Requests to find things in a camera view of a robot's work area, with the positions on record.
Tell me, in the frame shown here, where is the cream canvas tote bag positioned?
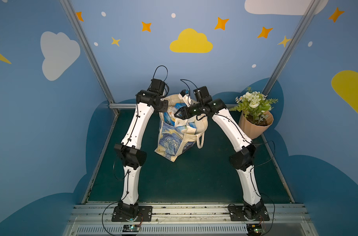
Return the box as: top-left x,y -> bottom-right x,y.
155,94 -> 208,162

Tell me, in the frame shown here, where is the blue tissue pack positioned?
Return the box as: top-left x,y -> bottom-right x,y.
168,103 -> 186,114
163,111 -> 176,126

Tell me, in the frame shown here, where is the floral tissue pack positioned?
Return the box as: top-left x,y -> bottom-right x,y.
174,119 -> 198,135

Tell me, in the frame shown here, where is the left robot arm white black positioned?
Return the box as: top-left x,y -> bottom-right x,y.
114,78 -> 169,221

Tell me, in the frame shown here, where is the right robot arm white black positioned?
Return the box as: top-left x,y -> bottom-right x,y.
175,99 -> 267,220

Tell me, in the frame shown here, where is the pink pot with flowers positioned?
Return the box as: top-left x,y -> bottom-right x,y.
230,87 -> 278,139

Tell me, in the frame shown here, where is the left controller board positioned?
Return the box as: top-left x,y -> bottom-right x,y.
122,225 -> 141,233

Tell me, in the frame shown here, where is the controller board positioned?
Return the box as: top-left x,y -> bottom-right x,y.
122,225 -> 141,233
246,224 -> 265,236

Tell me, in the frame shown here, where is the right controller board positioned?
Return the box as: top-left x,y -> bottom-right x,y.
246,224 -> 265,236

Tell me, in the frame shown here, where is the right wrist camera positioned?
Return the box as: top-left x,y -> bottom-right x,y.
179,86 -> 212,107

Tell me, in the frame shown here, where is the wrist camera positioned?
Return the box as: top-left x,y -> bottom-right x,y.
160,84 -> 170,99
179,86 -> 212,107

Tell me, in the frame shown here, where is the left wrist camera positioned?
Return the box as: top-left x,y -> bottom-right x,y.
160,84 -> 170,99

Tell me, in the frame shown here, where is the rear aluminium frame bar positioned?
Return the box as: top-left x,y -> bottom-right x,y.
109,103 -> 237,110

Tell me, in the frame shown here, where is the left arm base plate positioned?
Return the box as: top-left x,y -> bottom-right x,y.
112,206 -> 153,222

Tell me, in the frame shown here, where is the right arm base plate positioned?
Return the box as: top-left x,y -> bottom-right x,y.
227,204 -> 270,221

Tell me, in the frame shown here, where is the left aluminium frame post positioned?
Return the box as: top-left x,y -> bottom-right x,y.
60,0 -> 115,105

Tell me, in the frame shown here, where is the aluminium frame post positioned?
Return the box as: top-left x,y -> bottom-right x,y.
262,0 -> 321,95
60,0 -> 115,105

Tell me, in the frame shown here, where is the aluminium front rail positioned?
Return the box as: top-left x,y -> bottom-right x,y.
63,202 -> 318,236

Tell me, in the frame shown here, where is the right aluminium frame post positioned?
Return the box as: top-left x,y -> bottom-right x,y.
262,0 -> 321,95

